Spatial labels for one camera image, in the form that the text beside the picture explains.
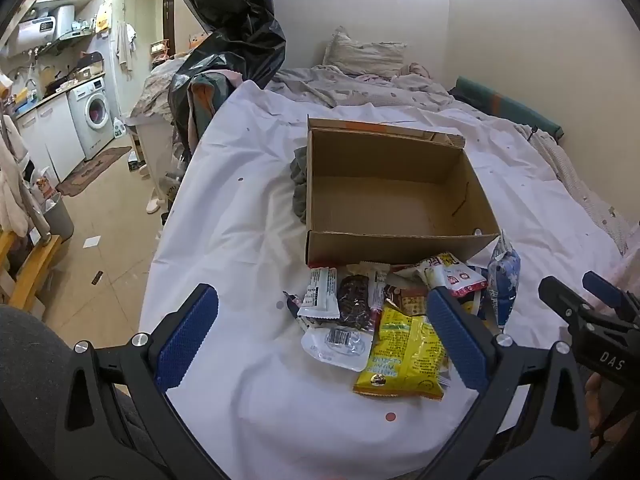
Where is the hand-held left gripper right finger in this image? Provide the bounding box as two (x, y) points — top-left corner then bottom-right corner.
(426, 285), (595, 480)

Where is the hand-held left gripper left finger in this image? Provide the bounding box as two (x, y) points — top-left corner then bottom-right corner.
(52, 282), (236, 480)

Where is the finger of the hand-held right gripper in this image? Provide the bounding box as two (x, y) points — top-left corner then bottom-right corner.
(538, 275), (597, 332)
(582, 270), (640, 312)

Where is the blue snack packet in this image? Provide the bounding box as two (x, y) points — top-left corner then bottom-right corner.
(487, 231), (522, 332)

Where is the white red snack packet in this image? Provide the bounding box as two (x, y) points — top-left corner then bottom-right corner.
(395, 251), (488, 301)

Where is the chocolate cookie packet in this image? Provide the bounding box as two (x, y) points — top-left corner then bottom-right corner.
(336, 262), (388, 332)

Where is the clear white plastic packet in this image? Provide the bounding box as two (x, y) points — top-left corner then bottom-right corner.
(301, 324), (375, 372)

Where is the white bar packet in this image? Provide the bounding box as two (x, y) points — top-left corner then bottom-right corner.
(297, 267), (341, 321)

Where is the brown cardboard box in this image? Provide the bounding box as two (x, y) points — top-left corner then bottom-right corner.
(305, 116), (502, 268)

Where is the person's right hand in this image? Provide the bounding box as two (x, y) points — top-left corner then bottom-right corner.
(584, 374), (602, 437)

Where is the checkered yellow red snack packet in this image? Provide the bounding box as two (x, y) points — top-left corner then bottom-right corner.
(384, 285), (431, 317)

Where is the small dark snack wrapper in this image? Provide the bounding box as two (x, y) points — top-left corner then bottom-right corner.
(282, 290), (308, 333)

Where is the white printed bedsheet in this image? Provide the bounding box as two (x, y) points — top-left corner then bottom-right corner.
(140, 80), (626, 461)

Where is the wooden chair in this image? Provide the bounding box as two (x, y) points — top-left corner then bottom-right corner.
(0, 230), (63, 316)

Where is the grey trash bin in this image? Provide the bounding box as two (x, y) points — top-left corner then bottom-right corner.
(42, 195), (75, 241)

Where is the brown floor rug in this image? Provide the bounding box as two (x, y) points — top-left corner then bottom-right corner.
(55, 146), (133, 197)

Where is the green rolled mat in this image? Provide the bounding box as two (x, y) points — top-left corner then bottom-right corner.
(452, 76), (566, 142)

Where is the dark grey cloth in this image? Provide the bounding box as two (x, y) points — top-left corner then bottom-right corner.
(289, 146), (310, 223)

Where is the green orange garment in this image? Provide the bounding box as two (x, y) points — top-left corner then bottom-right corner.
(187, 72), (241, 143)

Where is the pale pink hanging towel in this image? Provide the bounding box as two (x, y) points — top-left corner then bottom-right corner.
(0, 115), (31, 236)

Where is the white kitchen base cabinet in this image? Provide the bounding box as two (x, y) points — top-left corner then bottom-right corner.
(15, 92), (86, 183)

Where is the white washing machine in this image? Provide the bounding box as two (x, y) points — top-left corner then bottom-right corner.
(66, 76), (115, 161)

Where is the floral cloth pile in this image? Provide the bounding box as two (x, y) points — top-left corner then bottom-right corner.
(125, 57), (191, 126)

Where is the grey floral quilt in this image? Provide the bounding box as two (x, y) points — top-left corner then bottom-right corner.
(265, 62), (456, 108)

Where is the white hanging towel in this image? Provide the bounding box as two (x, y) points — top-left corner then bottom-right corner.
(116, 22), (137, 73)

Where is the beige pillow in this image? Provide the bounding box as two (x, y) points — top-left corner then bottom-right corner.
(322, 27), (408, 78)

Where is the black plastic bag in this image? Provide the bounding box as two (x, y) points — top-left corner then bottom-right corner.
(167, 0), (287, 141)

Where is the white water heater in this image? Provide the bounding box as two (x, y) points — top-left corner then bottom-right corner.
(7, 4), (76, 56)

